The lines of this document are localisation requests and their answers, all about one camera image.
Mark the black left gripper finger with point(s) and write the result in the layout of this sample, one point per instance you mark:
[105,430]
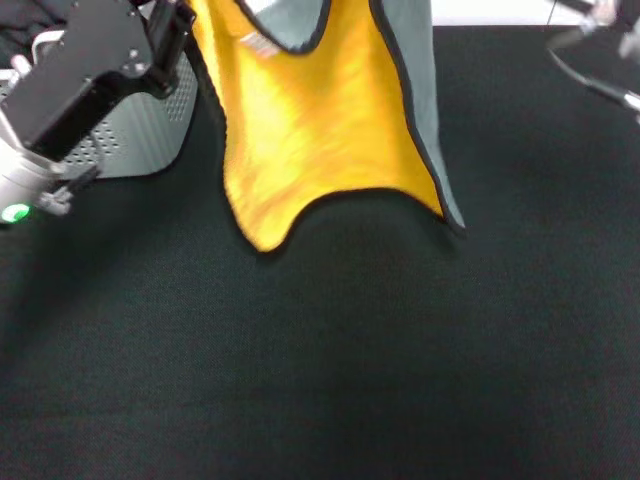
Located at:
[170,45]

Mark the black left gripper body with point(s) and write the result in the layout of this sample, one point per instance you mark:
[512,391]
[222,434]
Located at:
[85,75]

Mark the yellow and grey towel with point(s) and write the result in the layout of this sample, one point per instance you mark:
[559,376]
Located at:
[310,125]

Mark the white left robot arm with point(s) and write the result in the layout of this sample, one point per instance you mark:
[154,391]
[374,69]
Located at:
[20,185]

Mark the grey perforated storage box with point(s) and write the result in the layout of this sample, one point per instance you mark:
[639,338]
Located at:
[145,130]

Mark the dark cloth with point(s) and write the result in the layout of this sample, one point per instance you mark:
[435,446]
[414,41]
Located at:
[25,17]

